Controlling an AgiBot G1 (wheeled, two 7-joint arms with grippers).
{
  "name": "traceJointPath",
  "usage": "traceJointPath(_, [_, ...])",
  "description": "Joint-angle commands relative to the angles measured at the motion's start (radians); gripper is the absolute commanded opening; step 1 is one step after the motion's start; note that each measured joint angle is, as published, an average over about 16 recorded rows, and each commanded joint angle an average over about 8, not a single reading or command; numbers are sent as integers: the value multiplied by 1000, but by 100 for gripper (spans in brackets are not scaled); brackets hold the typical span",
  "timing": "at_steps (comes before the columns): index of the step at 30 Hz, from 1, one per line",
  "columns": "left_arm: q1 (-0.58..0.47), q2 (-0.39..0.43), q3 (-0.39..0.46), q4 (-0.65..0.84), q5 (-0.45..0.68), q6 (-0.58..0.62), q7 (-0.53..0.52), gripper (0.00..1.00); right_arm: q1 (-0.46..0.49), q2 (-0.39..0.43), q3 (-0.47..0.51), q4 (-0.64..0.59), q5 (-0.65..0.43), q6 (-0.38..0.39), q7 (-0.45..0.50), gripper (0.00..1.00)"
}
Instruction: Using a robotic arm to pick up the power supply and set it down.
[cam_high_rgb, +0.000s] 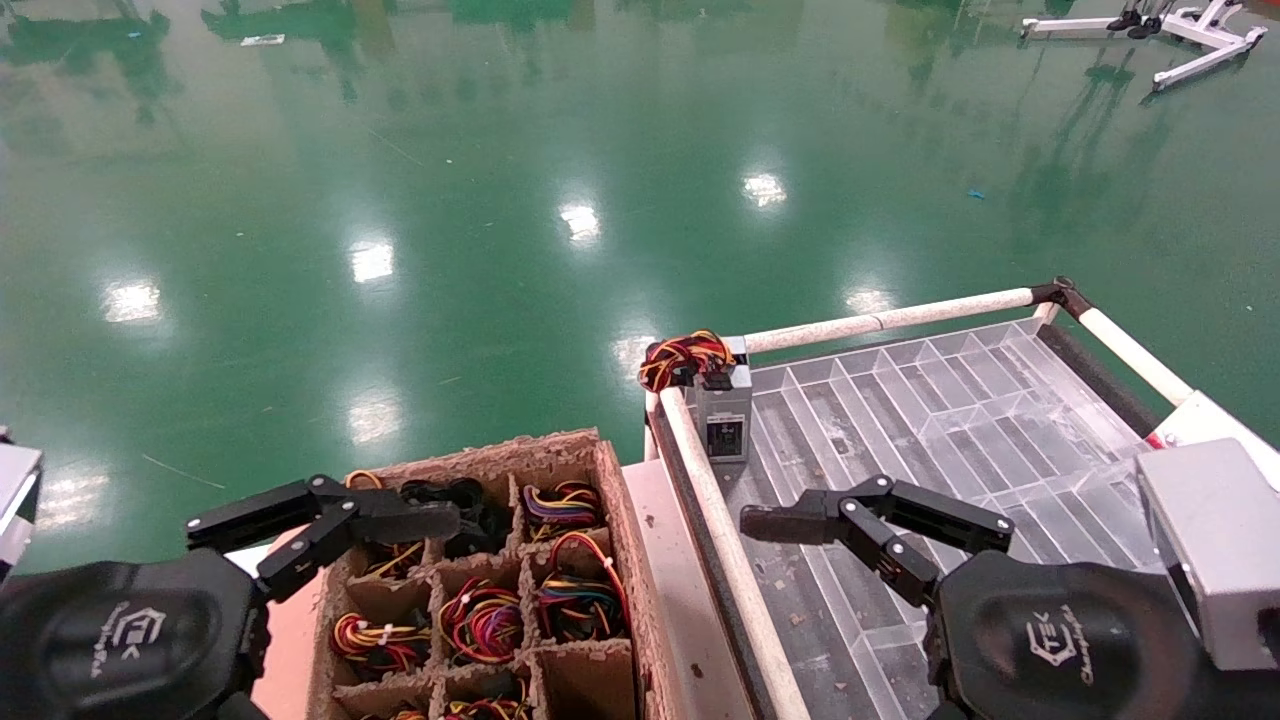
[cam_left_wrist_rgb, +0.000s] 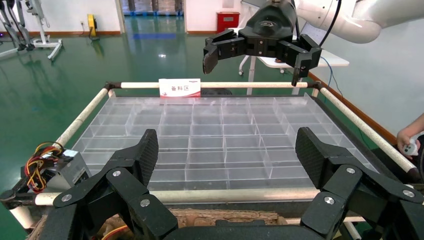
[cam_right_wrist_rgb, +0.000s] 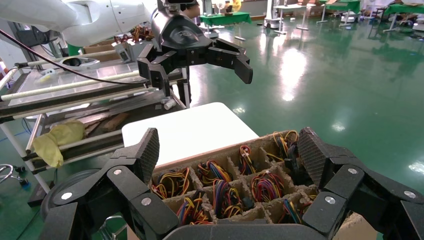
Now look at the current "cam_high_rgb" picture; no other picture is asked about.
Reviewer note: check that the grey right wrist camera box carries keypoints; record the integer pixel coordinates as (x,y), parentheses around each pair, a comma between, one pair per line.
(1215,550)

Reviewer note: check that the grey stand with black casters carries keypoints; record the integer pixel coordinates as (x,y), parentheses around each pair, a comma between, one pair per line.
(1070,27)

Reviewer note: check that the clear acrylic divider tray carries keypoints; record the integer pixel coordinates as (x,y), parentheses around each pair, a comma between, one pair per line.
(950,400)

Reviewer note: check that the white pipe cart frame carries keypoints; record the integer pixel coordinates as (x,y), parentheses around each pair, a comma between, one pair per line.
(728,540)

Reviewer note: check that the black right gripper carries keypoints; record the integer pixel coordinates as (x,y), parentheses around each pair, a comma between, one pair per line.
(1060,640)

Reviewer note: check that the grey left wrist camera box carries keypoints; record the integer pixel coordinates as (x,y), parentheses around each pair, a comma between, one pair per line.
(15,490)

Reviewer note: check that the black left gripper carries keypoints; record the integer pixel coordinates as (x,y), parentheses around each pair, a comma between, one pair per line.
(120,640)

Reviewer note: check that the white floor stand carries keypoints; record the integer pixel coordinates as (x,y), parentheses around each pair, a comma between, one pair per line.
(1210,57)

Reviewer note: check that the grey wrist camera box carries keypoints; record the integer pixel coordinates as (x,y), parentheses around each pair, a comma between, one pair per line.
(15,490)
(1215,550)

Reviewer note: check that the white and red sign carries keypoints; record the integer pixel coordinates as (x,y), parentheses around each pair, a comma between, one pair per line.
(1215,420)

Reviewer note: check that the cardboard box with dividers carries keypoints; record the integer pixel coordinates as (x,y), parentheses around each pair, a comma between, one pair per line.
(560,690)

